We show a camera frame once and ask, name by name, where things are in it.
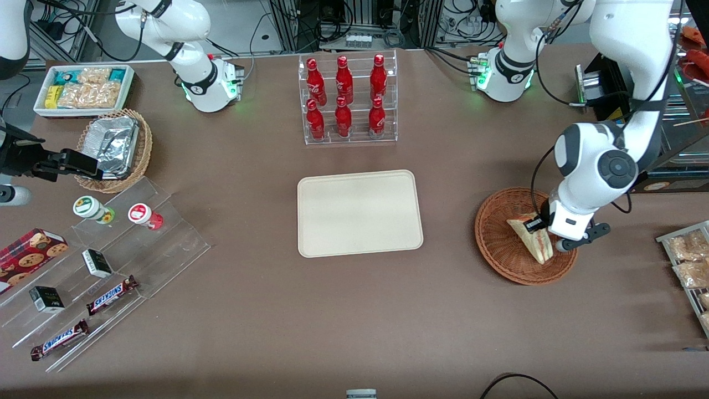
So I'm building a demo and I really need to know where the clear acrylic step stand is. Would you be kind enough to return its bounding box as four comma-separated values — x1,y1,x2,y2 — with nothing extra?
0,176,212,373

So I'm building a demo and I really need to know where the black food warmer cabinet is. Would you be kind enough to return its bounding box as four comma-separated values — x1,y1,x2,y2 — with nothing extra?
575,10,709,195

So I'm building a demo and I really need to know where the Snickers chocolate bar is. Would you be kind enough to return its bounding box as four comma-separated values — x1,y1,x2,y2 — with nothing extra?
86,275,139,316
30,319,90,362

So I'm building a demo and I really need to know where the round brown wicker basket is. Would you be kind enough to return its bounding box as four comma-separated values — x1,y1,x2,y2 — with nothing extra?
475,187,580,287

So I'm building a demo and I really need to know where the red plaid cookie box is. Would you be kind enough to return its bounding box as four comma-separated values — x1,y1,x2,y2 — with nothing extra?
0,228,70,294

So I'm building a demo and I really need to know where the triangle sandwich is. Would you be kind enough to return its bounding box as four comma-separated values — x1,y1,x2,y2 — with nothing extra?
507,212,553,265

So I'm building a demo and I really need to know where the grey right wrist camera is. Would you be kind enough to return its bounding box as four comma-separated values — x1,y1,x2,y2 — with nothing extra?
0,186,32,207

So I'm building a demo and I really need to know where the oval tan wicker basket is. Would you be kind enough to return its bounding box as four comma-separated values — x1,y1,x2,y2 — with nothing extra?
74,109,153,194

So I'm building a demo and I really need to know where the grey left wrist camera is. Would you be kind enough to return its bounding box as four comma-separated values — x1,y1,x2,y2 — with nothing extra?
556,223,611,254

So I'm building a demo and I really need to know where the red lid cup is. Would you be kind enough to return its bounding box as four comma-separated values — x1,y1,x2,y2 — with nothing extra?
127,203,164,231

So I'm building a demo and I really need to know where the small black box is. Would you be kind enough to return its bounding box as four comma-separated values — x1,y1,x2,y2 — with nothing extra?
29,286,65,314
81,249,114,279

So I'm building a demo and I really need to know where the red cola bottle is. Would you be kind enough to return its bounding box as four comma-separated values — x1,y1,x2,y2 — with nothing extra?
368,96,386,138
335,96,353,138
369,54,388,102
335,55,354,105
306,99,326,141
306,57,327,106

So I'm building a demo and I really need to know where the silver foil container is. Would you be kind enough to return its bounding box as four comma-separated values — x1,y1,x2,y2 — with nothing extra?
83,115,140,179

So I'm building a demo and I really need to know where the white plastic snack bin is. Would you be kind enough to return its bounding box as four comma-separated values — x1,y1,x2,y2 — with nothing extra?
33,64,136,118

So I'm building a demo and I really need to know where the large clear cracker bag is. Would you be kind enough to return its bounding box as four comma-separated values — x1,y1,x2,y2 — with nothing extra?
57,82,121,110

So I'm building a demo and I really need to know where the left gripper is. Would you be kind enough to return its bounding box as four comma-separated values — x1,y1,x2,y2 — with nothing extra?
523,201,598,243

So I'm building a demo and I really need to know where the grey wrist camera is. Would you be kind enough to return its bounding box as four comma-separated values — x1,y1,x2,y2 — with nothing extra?
0,186,32,207
556,223,611,254

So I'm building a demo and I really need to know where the green lid cup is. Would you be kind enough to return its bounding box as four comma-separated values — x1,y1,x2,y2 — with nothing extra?
73,196,116,225

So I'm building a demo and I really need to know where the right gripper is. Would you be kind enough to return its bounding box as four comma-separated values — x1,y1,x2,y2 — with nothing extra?
0,125,105,183

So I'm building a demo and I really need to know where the grey metal snack tray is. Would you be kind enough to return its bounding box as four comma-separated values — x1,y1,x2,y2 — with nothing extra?
656,221,709,339

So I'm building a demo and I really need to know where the black looped cable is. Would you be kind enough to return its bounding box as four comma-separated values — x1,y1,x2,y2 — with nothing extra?
479,374,560,399

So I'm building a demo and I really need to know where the cream plastic tray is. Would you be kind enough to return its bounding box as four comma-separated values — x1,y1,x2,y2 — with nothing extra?
297,169,424,259

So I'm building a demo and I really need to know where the aluminium frame post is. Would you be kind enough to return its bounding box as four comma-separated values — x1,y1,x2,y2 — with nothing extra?
413,0,444,49
270,0,301,53

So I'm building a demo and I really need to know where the clear acrylic bottle rack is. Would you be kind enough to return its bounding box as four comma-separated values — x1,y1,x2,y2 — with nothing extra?
298,49,398,146

